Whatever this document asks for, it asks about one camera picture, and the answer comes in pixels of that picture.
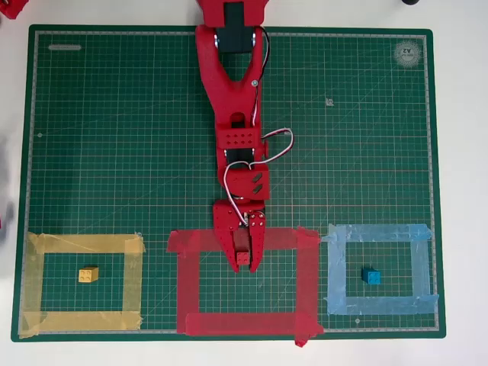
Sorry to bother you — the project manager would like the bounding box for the red lego brick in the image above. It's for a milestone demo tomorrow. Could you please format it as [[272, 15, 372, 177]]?
[[233, 227, 252, 267]]

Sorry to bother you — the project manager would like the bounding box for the red tape square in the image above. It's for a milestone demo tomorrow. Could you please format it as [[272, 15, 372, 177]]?
[[166, 225, 325, 348]]

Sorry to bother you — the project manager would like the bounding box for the blue tape square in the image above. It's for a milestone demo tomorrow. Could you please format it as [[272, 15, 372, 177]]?
[[322, 223, 440, 316]]

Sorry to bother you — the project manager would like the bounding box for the blue lego brick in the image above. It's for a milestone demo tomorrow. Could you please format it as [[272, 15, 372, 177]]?
[[361, 267, 383, 285]]

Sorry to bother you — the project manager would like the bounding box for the yellow lego brick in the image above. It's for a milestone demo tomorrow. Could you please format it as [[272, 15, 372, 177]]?
[[78, 266, 100, 284]]

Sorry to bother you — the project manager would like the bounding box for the yellow tape square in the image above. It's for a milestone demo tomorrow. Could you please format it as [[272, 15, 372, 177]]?
[[18, 231, 146, 339]]

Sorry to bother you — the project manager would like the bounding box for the green cutting mat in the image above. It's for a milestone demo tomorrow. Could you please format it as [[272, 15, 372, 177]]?
[[10, 24, 447, 343]]

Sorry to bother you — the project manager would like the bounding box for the thin forearm servo cable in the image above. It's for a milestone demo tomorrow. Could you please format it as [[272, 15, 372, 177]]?
[[249, 26, 271, 127]]

